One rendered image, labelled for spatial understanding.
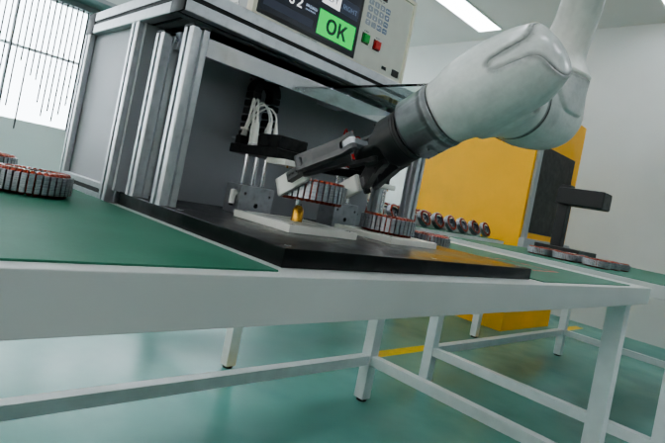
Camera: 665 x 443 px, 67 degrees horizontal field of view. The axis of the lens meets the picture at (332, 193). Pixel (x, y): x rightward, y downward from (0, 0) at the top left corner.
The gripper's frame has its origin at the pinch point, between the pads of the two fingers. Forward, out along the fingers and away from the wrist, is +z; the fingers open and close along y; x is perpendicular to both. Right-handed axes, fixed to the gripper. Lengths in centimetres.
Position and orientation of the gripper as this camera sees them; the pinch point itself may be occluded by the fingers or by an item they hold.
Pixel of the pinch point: (313, 188)
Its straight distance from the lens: 81.9
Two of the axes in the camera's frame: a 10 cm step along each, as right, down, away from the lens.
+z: -6.9, 3.8, 6.1
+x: -1.8, -9.1, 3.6
